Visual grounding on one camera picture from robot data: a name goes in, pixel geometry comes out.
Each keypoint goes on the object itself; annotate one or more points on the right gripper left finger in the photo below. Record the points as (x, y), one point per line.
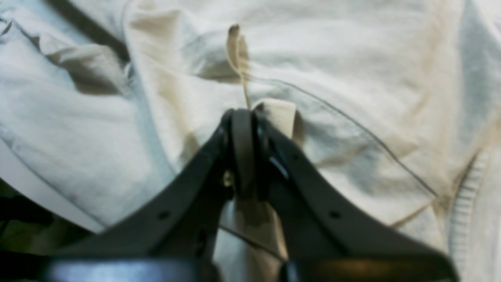
(171, 238)

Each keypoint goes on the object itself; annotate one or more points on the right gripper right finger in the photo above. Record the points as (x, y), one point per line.
(329, 239)

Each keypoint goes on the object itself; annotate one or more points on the beige t-shirt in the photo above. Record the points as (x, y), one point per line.
(395, 102)

